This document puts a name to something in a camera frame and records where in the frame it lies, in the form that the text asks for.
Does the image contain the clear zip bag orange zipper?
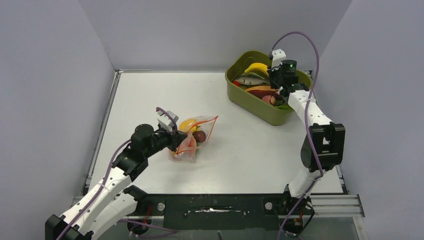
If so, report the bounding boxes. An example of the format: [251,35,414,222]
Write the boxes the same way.
[168,116,218,162]

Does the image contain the dark purple plum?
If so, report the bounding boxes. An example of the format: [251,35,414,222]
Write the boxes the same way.
[192,130,207,143]

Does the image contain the papaya slice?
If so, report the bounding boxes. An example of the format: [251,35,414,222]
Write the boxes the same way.
[245,85,278,93]

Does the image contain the small pink peach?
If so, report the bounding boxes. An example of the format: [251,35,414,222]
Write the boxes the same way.
[261,95,276,106]

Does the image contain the watermelon slice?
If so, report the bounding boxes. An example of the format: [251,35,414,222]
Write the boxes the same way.
[177,134,197,158]

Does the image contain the yellow bell pepper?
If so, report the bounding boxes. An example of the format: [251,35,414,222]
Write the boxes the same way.
[178,118,198,133]

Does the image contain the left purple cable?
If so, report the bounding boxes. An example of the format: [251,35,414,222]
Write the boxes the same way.
[55,106,179,240]

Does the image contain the yellow banana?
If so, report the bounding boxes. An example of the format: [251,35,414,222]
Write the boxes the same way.
[244,62,269,77]

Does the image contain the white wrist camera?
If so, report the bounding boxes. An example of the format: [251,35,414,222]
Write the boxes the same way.
[271,49,287,69]
[156,109,179,133]

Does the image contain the grey fish toy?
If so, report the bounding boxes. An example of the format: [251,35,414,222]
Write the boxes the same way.
[235,75,270,86]

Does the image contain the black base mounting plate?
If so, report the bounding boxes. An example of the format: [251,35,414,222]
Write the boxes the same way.
[130,192,315,234]

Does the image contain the red chili pepper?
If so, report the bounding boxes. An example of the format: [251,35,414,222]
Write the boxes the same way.
[232,81,241,88]

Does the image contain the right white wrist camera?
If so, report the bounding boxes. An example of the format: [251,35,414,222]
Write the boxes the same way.
[271,49,287,69]

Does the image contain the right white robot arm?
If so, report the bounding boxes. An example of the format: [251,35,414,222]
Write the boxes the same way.
[267,59,346,214]

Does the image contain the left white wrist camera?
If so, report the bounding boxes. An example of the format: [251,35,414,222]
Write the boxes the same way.
[156,109,179,133]

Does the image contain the olive green plastic bin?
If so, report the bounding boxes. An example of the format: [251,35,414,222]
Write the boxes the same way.
[225,50,312,126]

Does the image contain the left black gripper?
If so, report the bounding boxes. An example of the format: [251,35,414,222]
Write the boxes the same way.
[144,125,188,158]

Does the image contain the green toy food piece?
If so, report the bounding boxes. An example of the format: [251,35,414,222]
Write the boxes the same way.
[275,104,291,111]

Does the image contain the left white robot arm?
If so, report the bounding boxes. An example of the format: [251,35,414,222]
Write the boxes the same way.
[44,124,188,240]

